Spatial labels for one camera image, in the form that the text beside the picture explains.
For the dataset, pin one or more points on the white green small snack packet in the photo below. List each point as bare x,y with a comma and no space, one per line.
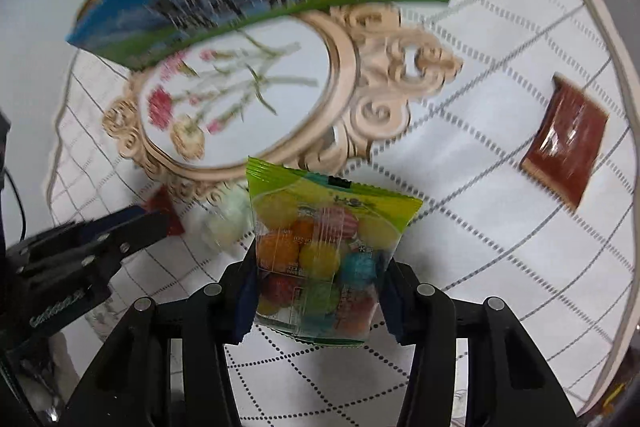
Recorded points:
223,217

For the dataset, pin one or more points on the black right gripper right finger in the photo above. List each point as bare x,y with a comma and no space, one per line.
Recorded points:
509,383

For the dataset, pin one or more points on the white floral quilted bedspread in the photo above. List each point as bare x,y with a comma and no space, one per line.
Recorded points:
485,228

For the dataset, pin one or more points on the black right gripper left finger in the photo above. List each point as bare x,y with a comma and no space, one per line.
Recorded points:
164,363

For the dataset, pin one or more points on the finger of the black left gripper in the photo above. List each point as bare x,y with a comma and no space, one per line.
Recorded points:
105,253
67,236

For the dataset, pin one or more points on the small red snack packet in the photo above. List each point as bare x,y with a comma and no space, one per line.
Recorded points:
161,201

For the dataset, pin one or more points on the green colourful candy bag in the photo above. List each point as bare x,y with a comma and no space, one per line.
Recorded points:
322,247

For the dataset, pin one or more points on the brown jerky packet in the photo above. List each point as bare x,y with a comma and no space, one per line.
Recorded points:
567,143

